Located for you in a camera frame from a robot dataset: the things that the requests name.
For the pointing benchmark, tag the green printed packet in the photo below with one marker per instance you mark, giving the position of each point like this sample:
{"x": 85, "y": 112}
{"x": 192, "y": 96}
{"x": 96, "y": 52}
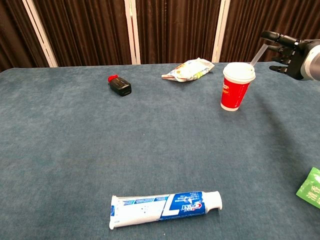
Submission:
{"x": 311, "y": 190}

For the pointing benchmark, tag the black bottle red cap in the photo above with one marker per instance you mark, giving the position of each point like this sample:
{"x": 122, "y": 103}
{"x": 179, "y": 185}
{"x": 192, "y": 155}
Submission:
{"x": 121, "y": 86}

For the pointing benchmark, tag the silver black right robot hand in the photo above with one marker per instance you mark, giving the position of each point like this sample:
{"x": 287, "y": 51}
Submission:
{"x": 295, "y": 57}

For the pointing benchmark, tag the white blue toothpaste tube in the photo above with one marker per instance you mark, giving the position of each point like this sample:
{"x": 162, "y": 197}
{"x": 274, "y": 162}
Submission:
{"x": 150, "y": 211}

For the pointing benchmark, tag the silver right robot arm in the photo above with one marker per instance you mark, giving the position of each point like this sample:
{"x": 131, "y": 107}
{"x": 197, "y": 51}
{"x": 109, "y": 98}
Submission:
{"x": 313, "y": 60}

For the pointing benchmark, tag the transparent plastic straw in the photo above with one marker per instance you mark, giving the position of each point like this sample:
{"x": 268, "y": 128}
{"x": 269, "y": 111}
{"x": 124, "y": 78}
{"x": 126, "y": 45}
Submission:
{"x": 258, "y": 55}

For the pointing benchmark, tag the red paper cup white lid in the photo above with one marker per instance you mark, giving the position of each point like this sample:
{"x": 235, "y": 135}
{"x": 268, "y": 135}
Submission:
{"x": 235, "y": 92}

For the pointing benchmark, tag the crumpled white snack bag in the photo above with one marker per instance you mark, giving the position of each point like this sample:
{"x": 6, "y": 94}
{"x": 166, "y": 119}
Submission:
{"x": 190, "y": 71}

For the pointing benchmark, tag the brown screen panel white frame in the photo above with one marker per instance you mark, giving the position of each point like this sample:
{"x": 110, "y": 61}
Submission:
{"x": 240, "y": 30}
{"x": 12, "y": 32}
{"x": 175, "y": 30}
{"x": 82, "y": 32}

